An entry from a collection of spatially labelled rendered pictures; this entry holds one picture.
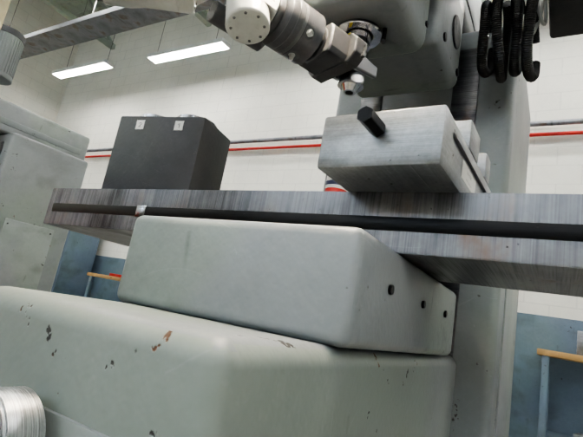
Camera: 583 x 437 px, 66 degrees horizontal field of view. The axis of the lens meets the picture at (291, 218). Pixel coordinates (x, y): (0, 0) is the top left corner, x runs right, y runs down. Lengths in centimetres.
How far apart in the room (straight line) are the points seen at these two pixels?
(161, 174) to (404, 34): 54
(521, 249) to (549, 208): 5
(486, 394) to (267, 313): 64
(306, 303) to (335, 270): 4
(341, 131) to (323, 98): 582
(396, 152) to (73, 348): 37
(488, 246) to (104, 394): 41
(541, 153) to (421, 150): 478
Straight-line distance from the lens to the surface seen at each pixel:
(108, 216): 93
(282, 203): 67
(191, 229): 57
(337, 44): 78
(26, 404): 39
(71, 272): 796
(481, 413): 104
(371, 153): 52
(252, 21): 70
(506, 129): 114
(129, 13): 549
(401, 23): 87
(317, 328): 45
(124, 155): 104
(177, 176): 94
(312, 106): 640
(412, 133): 52
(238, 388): 32
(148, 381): 34
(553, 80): 564
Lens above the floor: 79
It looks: 12 degrees up
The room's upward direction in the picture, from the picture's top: 10 degrees clockwise
